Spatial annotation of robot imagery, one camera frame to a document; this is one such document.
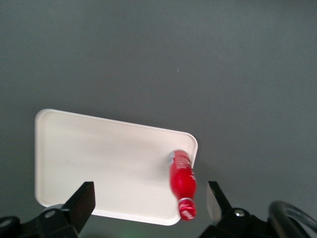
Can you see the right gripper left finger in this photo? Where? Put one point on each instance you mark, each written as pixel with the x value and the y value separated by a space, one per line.
pixel 81 205

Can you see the beige plastic tray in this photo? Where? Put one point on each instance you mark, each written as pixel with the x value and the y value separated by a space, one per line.
pixel 104 158

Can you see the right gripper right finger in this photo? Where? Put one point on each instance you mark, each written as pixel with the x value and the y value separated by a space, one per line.
pixel 218 200

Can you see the red coke bottle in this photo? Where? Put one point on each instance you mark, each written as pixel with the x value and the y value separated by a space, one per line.
pixel 183 178

